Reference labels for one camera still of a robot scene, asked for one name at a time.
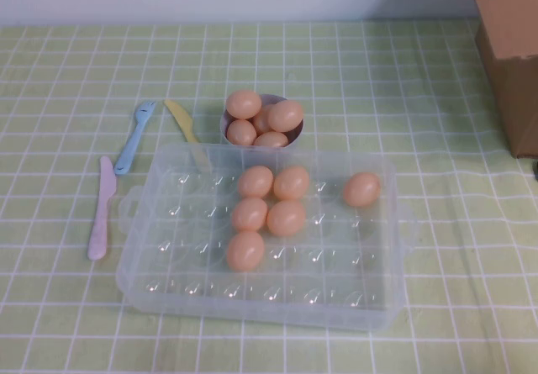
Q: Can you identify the blue plastic fork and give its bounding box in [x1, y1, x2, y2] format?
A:
[113, 99, 159, 176]

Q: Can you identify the green checked tablecloth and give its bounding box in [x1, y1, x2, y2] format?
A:
[0, 18, 538, 374]

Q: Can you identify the pink plastic knife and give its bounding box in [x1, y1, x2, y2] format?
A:
[87, 155, 118, 261]

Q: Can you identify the small grey bowl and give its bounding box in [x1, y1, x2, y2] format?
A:
[221, 92, 305, 150]

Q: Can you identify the brown cardboard box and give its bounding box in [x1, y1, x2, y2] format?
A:
[464, 0, 538, 160]

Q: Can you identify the yellow plastic knife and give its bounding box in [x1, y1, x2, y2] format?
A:
[162, 98, 214, 173]

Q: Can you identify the clear plastic egg box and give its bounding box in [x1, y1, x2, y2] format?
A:
[114, 140, 421, 334]

